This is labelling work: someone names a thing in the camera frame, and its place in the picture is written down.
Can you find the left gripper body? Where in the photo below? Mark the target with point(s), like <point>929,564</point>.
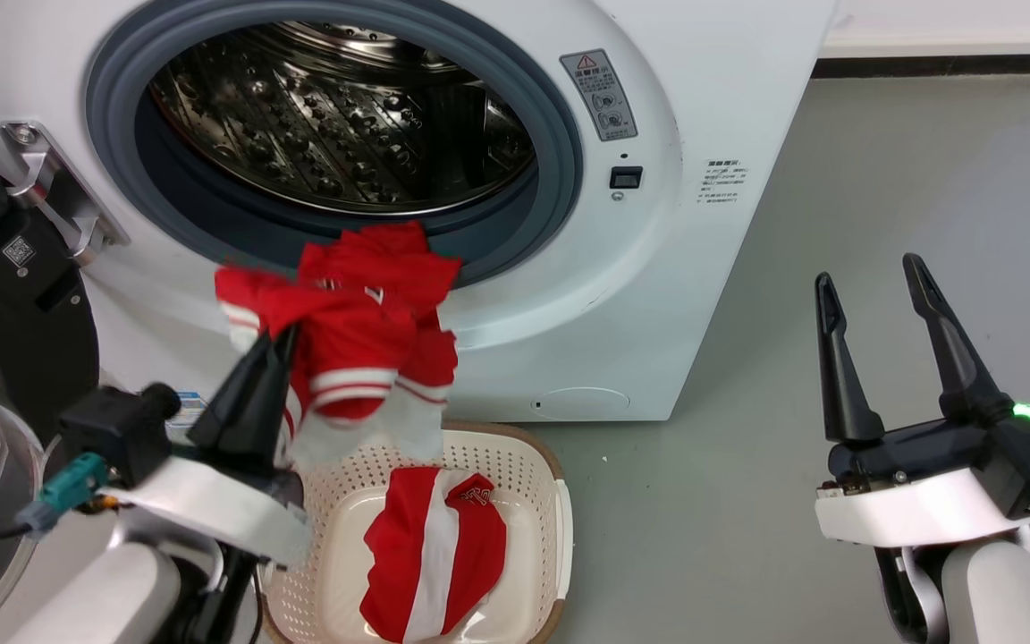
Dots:
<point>220,505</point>

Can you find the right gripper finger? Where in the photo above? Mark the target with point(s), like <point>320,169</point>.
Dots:
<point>841,385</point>
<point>962,376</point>

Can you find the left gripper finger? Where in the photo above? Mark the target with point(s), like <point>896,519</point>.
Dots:
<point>224,411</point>
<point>266,420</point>

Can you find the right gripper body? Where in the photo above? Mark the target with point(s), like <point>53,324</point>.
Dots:
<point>917,501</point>

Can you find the red garment white striped trim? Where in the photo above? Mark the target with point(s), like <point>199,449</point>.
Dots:
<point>354,322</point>

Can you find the white grey right arm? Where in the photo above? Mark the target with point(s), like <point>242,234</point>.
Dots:
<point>998,599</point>

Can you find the white grey left arm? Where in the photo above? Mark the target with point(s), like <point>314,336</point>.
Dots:
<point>95,599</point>

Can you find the cream perforated laundry basket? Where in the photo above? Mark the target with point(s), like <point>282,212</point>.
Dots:
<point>524,483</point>

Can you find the steel washer drum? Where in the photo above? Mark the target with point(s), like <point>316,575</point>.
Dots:
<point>336,116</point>

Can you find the blue energy label sticker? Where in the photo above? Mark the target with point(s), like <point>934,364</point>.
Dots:
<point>190,407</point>

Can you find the white front-load washing machine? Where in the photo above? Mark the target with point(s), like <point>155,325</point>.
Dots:
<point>730,295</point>

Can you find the printed text label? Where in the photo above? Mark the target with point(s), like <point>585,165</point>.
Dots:
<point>722,182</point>

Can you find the red garment wide white stripe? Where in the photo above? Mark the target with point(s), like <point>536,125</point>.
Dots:
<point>470,555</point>

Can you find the round filter cover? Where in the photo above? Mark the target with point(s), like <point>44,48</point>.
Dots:
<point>582,402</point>

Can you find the small square QR sticker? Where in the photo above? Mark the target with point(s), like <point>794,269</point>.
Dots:
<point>19,251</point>

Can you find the metal door hinge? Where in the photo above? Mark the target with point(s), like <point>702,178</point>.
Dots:
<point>59,192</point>

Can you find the black door latch socket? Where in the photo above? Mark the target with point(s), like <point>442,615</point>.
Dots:
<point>626,177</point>

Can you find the grey rubber door gasket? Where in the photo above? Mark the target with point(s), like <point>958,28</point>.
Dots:
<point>560,170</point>

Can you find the grey warning sticker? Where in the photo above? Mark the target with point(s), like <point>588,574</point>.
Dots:
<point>600,94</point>

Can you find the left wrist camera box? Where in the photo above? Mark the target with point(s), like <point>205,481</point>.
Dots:
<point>117,434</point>

